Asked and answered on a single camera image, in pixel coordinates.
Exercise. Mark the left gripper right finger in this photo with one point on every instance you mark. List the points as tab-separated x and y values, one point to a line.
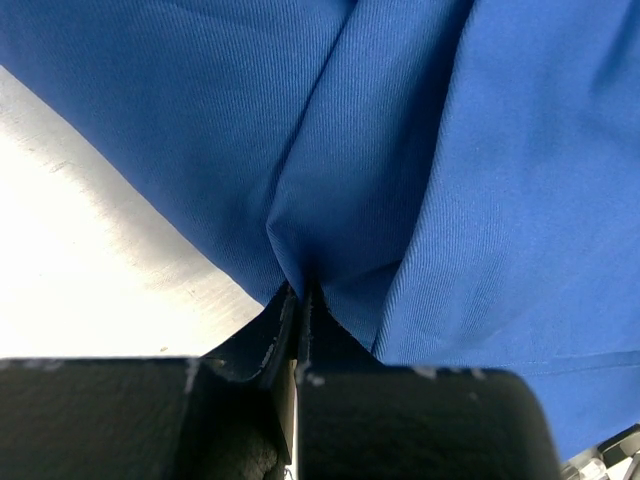
323	343

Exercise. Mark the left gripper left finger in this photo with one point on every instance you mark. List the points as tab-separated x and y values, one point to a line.
255	367

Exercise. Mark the blue surgical drape cloth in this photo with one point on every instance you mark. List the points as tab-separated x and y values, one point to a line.
462	177

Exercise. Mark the aluminium front rail frame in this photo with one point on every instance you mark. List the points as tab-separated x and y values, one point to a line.
616	458

